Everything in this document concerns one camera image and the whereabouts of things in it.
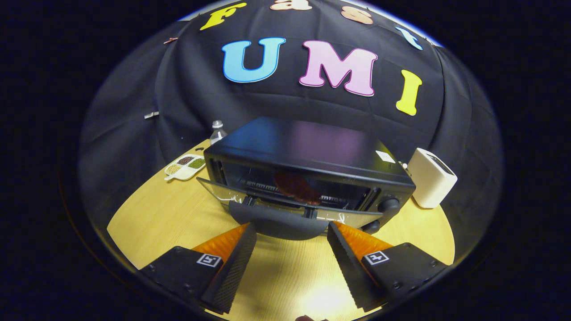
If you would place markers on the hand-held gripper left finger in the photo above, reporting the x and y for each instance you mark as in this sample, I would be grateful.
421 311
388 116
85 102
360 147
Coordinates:
232 272

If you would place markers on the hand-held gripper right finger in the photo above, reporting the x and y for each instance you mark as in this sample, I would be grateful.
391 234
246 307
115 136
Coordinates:
348 267

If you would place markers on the reddish brown meat slice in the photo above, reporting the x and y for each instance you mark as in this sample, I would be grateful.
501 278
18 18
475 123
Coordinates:
296 187

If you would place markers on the black toaster oven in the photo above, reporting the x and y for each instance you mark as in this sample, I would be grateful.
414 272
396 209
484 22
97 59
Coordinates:
303 147

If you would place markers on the white slot toaster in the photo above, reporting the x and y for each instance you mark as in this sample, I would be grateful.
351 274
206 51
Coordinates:
430 180

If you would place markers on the white divided spice dish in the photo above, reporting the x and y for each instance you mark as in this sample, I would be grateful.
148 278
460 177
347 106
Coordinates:
185 167

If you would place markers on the clear plastic bottle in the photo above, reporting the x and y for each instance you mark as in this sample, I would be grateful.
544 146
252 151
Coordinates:
217 133

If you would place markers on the silver clip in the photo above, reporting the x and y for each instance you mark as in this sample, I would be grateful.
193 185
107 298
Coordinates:
151 115

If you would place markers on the red clip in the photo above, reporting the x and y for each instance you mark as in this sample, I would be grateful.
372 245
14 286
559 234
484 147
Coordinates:
170 40

